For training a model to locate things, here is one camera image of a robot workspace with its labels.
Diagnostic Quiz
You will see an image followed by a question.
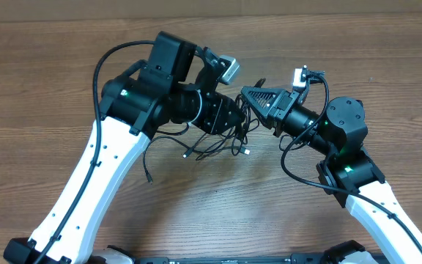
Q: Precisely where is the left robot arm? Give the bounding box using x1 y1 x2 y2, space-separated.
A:
3 32 245 263

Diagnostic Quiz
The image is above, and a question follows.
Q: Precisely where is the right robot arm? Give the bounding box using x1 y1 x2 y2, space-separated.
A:
241 87 422 263

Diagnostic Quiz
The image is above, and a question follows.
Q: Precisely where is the black USB cable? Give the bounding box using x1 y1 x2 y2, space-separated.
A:
141 77 267 184

